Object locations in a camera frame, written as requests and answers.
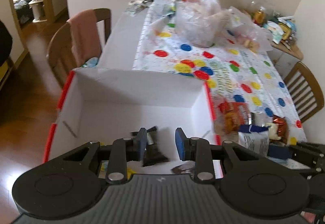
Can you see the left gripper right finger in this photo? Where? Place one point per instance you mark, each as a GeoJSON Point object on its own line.
{"type": "Point", "coordinates": [197, 150]}

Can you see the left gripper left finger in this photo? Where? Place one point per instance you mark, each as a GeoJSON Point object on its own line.
{"type": "Point", "coordinates": [122, 151]}

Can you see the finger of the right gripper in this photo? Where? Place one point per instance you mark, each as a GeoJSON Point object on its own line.
{"type": "Point", "coordinates": [279, 152]}

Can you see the dark red chip bag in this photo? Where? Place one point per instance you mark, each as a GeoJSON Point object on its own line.
{"type": "Point", "coordinates": [283, 128]}

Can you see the pale yellow snack bag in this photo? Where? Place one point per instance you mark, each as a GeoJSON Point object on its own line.
{"type": "Point", "coordinates": [272, 131]}

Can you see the black snack packet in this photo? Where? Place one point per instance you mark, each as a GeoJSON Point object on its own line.
{"type": "Point", "coordinates": [152, 154]}

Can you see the red pretzel snack bag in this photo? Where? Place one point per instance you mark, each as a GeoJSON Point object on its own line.
{"type": "Point", "coordinates": [234, 115]}

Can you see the red white cardboard box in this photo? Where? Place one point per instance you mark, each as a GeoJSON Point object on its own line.
{"type": "Point", "coordinates": [103, 105]}

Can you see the wooden slatted chair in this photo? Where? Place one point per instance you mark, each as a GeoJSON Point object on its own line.
{"type": "Point", "coordinates": [305, 91]}

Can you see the colourful polka dot tablecloth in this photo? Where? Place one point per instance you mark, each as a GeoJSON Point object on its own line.
{"type": "Point", "coordinates": [232, 72]}

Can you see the pink cloth on chair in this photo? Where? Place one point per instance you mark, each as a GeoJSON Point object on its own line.
{"type": "Point", "coordinates": [85, 38]}

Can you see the wooden chair with pink cloth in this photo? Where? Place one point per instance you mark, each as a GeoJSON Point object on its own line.
{"type": "Point", "coordinates": [59, 54]}

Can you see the white tissue pack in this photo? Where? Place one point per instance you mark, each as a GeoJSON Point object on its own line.
{"type": "Point", "coordinates": [276, 30]}

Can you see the yellow box on cabinet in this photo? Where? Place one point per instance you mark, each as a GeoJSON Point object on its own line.
{"type": "Point", "coordinates": [286, 31]}

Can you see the clear bag with pastries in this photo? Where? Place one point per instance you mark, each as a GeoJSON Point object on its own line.
{"type": "Point", "coordinates": [247, 33]}

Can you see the large clear plastic bag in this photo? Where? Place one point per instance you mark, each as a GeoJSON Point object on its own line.
{"type": "Point", "coordinates": [200, 21]}

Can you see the orange juice bottle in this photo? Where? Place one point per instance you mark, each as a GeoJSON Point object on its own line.
{"type": "Point", "coordinates": [259, 16]}

